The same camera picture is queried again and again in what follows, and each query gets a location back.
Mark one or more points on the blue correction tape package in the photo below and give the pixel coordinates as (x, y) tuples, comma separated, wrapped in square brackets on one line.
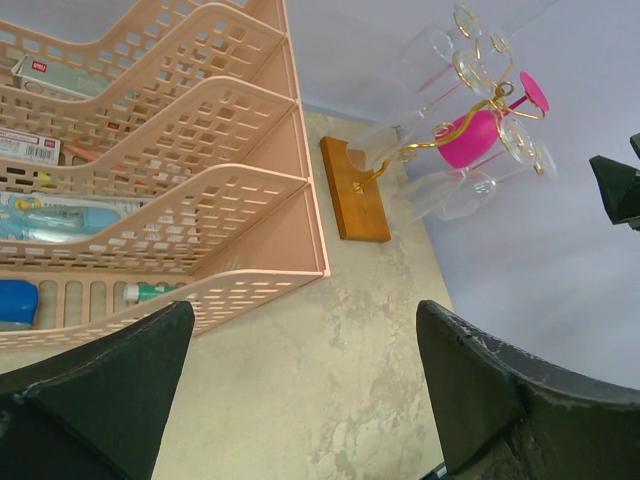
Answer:
[(59, 219)]

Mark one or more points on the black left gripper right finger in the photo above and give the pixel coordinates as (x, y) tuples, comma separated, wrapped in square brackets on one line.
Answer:
[(504, 413)]

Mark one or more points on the wooden rack base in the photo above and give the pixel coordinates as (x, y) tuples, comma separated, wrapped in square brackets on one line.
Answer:
[(359, 211)]

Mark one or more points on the blue round container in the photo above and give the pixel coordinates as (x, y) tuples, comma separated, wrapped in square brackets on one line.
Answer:
[(18, 304)]

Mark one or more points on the peach plastic file organizer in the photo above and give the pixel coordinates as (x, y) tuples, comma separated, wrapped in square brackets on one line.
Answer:
[(203, 118)]

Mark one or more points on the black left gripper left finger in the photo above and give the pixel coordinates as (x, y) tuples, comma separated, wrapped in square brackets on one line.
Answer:
[(97, 411)]

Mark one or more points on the green white glue tube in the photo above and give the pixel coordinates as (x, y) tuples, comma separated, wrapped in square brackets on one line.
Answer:
[(136, 293)]

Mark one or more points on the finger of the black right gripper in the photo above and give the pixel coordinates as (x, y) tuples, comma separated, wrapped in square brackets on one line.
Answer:
[(618, 185), (635, 143)]

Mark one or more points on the white stationery box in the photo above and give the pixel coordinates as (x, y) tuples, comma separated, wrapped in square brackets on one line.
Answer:
[(45, 77)]

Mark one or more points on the clear wine glass far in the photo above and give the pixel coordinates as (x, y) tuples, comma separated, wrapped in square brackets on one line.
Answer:
[(428, 192)]

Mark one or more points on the gold wire wine glass rack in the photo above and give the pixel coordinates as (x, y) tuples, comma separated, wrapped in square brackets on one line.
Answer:
[(496, 55)]

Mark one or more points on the pink wine glass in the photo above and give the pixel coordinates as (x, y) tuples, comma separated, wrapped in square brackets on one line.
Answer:
[(475, 133)]

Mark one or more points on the clear flute wine glass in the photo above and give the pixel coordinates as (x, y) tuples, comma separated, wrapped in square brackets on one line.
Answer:
[(386, 140)]

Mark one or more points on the clear round wine glass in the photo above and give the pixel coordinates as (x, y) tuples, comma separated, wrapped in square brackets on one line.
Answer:
[(515, 152)]

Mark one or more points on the white labelled box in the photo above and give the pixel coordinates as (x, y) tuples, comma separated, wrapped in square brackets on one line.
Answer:
[(29, 147)]

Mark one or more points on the clear wine glass back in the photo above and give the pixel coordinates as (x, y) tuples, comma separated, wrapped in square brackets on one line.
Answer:
[(425, 65)]

